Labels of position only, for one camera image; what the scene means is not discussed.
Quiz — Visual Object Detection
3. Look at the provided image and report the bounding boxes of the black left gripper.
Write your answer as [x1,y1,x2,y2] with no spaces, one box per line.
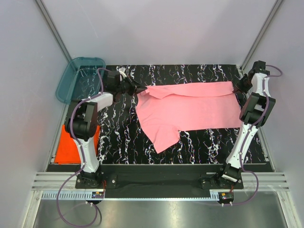
[116,75,147,97]

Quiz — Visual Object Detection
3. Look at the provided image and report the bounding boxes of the pink t shirt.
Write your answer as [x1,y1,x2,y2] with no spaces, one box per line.
[136,81,241,153]

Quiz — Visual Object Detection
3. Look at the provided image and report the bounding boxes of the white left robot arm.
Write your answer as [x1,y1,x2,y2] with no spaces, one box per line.
[65,68,147,188]

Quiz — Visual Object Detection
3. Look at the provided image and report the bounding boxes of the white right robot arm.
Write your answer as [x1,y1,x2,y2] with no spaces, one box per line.
[215,70,276,188]

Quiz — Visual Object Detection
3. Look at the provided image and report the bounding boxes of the teal plastic bin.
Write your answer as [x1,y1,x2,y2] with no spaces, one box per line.
[56,57,106,104]

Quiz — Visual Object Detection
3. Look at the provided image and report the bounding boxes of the folded orange t shirt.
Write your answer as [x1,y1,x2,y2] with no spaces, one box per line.
[54,124,100,165]

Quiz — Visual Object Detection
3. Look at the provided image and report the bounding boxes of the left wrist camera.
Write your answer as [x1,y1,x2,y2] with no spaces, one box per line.
[118,67,128,81]

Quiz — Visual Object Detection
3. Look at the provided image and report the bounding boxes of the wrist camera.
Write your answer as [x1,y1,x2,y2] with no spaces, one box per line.
[118,67,128,81]
[252,60,270,75]

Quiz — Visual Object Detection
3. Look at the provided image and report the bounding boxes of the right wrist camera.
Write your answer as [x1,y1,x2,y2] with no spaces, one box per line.
[252,60,270,75]

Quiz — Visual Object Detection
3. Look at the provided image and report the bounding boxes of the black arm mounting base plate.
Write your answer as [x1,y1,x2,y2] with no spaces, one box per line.
[46,163,274,199]

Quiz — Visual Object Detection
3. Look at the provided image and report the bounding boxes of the right aluminium frame post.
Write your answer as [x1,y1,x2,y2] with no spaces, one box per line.
[240,0,285,70]

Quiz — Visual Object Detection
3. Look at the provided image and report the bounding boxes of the aluminium frame post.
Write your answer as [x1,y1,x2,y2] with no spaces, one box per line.
[34,0,72,62]
[240,0,285,70]

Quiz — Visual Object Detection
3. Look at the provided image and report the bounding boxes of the left aluminium frame post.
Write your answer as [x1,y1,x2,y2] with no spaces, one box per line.
[34,0,72,62]

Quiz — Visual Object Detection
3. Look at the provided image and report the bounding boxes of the aluminium rail crossbar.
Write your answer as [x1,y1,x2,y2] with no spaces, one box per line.
[32,172,289,191]

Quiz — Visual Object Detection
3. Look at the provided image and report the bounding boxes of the white slotted cable duct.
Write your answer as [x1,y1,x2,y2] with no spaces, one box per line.
[42,190,234,201]

